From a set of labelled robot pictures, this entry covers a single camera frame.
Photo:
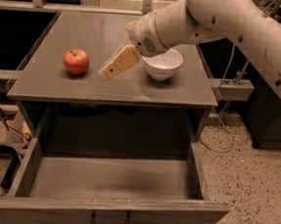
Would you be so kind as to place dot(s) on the white ceramic bowl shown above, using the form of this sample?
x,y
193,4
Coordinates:
x,y
163,66

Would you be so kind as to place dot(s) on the grey side bracket block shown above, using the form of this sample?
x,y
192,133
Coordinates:
x,y
229,91

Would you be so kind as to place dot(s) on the open grey top drawer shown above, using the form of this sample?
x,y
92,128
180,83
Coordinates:
x,y
144,164

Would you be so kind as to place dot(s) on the metal diagonal rod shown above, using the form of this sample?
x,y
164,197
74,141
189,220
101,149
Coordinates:
x,y
235,81

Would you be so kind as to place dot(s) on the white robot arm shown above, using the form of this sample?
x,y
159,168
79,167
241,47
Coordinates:
x,y
257,35

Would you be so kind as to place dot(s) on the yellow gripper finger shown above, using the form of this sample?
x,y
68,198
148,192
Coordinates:
x,y
115,53
127,58

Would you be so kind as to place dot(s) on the grey left side bracket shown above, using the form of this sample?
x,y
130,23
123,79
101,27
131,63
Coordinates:
x,y
7,79

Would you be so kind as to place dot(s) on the red apple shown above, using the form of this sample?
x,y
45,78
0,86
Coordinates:
x,y
76,61

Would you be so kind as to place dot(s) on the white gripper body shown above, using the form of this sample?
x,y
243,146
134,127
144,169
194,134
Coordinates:
x,y
141,36

